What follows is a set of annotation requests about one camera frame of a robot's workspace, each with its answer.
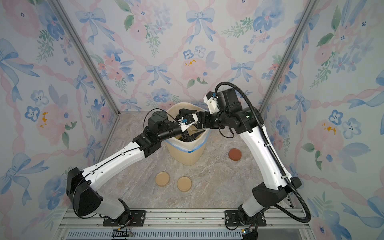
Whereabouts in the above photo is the black corrugated cable conduit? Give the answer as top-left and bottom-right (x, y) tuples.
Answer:
(214, 81), (312, 224)

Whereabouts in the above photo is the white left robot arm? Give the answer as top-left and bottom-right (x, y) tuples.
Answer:
(67, 109), (206, 225)

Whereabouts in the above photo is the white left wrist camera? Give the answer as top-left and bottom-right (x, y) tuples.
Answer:
(179, 114), (199, 132)

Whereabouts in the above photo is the tan jar lid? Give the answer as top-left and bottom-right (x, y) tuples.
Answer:
(155, 172), (170, 187)

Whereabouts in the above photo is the light wood jar lid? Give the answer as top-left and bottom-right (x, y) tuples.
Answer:
(177, 177), (192, 193)

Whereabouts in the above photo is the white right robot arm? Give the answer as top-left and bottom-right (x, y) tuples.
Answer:
(177, 88), (302, 225)

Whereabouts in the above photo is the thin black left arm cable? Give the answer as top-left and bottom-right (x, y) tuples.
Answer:
(143, 107), (178, 130)

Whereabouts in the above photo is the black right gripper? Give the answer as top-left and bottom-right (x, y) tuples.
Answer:
(192, 110), (230, 128)

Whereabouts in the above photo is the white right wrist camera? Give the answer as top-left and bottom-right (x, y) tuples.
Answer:
(203, 92), (222, 114)

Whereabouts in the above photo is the translucent bin liner blue band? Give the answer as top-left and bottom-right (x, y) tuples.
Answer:
(164, 102), (212, 154)

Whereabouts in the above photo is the cream ribbed trash bin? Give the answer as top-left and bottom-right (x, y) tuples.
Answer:
(166, 141), (206, 166)

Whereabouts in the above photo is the aluminium mounting rail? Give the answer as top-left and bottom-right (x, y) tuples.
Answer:
(53, 208), (315, 240)

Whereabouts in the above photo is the red jar lid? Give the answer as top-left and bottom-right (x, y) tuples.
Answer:
(228, 148), (242, 161)

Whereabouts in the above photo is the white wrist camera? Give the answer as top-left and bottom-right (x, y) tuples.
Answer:
(179, 114), (199, 132)
(203, 92), (222, 114)

